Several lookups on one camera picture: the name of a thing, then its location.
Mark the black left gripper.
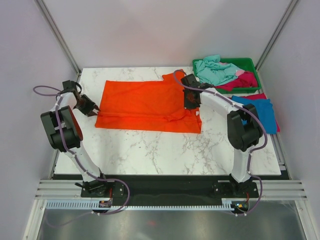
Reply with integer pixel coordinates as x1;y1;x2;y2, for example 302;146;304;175
74;94;100;118

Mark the orange t-shirt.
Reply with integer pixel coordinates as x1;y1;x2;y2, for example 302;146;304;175
95;71;202;134

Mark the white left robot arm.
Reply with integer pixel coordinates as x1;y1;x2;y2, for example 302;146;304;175
40;80;110;197

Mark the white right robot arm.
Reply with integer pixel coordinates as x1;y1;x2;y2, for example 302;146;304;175
178;74;268;197

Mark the teal t-shirt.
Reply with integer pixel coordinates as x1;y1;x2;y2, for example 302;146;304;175
194;54;244;86

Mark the pink t-shirt in bin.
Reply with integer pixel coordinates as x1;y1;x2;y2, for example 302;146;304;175
198;62;245;90

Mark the magenta t-shirt in bin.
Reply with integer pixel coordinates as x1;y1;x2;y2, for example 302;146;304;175
219;71;258;92

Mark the green plastic bin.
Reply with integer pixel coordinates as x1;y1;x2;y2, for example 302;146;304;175
192;54;261;94

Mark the folded blue t-shirt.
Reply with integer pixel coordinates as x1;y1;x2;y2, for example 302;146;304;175
231;95;277;135

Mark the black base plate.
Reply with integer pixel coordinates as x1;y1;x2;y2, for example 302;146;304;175
76;175;259;207

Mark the white slotted cable duct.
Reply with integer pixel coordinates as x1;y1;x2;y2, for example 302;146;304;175
46;198;251;210

